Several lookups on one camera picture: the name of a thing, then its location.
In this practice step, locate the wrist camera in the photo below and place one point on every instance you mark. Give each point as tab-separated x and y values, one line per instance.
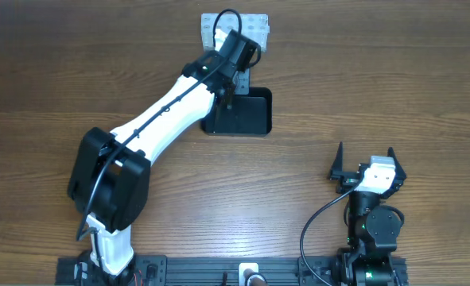
243	82
377	175

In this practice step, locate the white test tube rack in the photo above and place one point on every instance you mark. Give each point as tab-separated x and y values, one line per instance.
258	28

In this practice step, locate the mounting rail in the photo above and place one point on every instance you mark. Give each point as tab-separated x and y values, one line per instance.
203	270

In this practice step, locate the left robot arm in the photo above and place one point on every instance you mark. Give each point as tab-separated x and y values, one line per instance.
167	119

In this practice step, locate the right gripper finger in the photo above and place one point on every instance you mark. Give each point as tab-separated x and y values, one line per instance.
339	163
398	167

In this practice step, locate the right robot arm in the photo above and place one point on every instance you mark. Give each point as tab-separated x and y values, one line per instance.
374	230

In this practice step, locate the black tray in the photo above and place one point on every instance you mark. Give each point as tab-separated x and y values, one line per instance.
250	115

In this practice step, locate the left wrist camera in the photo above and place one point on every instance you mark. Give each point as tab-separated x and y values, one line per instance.
243	82

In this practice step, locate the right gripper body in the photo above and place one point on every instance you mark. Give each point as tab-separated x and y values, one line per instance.
344	180

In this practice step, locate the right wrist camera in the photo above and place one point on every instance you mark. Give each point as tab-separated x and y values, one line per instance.
377	175

